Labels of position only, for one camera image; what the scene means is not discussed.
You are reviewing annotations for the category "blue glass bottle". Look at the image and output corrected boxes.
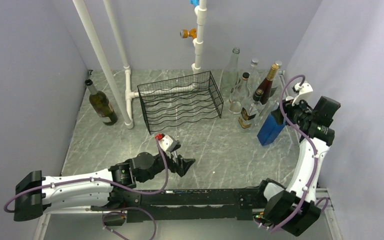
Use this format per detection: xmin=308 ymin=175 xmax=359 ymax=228
xmin=257 ymin=108 xmax=286 ymax=146

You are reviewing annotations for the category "dark bottle black capsule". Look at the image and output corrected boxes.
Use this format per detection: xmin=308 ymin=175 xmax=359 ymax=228
xmin=237 ymin=88 xmax=264 ymax=131

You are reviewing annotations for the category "dark bottle gold foil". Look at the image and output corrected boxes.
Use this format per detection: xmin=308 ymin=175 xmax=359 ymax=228
xmin=255 ymin=63 xmax=280 ymax=105

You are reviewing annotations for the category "clear round glass bottle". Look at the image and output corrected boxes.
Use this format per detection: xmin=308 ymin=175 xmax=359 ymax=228
xmin=246 ymin=58 xmax=260 ymax=94

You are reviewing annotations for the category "clear bottle black cap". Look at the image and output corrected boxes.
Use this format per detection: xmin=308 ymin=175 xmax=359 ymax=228
xmin=228 ymin=72 xmax=250 ymax=114

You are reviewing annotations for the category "clear bottle black gold label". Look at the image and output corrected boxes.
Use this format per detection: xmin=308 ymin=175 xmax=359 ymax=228
xmin=219 ymin=47 xmax=240 ymax=99

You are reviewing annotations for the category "dark bottle silver capsule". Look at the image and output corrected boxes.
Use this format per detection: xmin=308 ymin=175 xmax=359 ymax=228
xmin=84 ymin=79 xmax=118 ymax=126

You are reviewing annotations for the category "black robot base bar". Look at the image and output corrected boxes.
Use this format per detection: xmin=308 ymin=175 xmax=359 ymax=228
xmin=91 ymin=178 xmax=271 ymax=223

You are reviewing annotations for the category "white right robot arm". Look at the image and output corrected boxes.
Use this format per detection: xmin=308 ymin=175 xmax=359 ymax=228
xmin=255 ymin=96 xmax=341 ymax=237

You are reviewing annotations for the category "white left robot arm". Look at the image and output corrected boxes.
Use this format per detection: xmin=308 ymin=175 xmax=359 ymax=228
xmin=4 ymin=152 xmax=196 ymax=222

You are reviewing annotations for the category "white pipe with tee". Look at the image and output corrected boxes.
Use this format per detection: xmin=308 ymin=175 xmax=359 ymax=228
xmin=103 ymin=0 xmax=139 ymax=129

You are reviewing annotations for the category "orange valve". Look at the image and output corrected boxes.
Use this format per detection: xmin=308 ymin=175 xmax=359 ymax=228
xmin=179 ymin=28 xmax=197 ymax=39

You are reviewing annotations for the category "white pipe with valves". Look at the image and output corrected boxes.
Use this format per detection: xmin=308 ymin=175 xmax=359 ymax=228
xmin=191 ymin=0 xmax=207 ymax=74

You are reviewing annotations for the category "blue valve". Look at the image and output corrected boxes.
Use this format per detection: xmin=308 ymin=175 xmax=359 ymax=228
xmin=189 ymin=0 xmax=200 ymax=7

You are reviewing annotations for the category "slanted white pipe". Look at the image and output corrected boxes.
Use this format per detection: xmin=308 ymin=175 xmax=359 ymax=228
xmin=72 ymin=0 xmax=134 ymax=129

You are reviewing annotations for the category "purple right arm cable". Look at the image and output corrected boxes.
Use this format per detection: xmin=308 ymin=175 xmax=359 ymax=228
xmin=253 ymin=75 xmax=330 ymax=234

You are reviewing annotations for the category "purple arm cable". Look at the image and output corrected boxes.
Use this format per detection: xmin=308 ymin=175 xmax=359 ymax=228
xmin=3 ymin=137 xmax=170 ymax=214
xmin=253 ymin=75 xmax=330 ymax=234

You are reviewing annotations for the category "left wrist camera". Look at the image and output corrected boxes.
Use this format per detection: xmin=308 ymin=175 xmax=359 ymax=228
xmin=155 ymin=133 xmax=181 ymax=153

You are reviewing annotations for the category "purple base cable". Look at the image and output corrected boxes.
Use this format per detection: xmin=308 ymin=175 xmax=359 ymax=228
xmin=101 ymin=206 xmax=158 ymax=240

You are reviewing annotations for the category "black wire wine rack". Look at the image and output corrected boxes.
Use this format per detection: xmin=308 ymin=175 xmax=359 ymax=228
xmin=137 ymin=71 xmax=224 ymax=134

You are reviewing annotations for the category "aluminium frame rail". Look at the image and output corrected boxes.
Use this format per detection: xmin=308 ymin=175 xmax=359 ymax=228
xmin=32 ymin=187 xmax=345 ymax=240

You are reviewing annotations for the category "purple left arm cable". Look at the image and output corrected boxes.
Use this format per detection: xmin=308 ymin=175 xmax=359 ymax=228
xmin=3 ymin=137 xmax=170 ymax=214

